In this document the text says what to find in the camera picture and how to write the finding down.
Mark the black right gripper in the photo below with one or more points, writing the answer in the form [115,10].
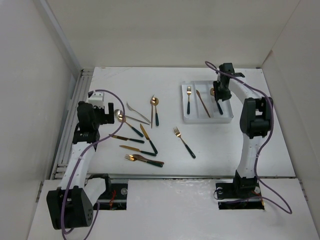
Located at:
[219,95]

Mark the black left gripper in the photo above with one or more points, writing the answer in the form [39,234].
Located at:
[107,118]

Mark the gold spoon green handle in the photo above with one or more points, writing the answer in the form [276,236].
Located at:
[155,101]
[122,119]
[212,93]

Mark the rose gold knife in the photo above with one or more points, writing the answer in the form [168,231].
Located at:
[203,104]

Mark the gold fork green handle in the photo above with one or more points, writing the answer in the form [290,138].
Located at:
[179,135]
[131,158]
[189,92]

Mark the silver spoon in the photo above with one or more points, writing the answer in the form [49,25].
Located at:
[120,113]

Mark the rose gold fork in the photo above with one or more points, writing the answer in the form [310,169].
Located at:
[152,110]

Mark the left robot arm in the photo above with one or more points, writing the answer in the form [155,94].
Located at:
[71,204]

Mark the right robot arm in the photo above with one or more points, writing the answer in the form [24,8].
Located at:
[255,122]

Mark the white three-slot cutlery tray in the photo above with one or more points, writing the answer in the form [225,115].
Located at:
[197,113]

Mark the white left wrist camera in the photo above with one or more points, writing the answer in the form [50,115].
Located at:
[96,99]

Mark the aluminium rail frame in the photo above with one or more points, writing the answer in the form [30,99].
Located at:
[64,148]

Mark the gold knife green handle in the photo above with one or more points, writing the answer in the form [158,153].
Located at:
[138,150]
[148,138]
[127,139]

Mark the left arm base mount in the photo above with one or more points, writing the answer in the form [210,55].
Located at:
[114,198]

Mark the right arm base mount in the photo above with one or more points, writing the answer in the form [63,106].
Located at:
[230,198]

